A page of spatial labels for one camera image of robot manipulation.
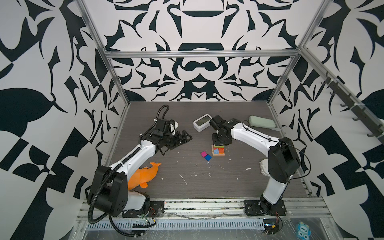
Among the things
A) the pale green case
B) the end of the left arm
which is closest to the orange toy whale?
the end of the left arm

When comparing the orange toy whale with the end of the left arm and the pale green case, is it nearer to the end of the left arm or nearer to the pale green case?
the end of the left arm

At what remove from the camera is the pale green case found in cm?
106
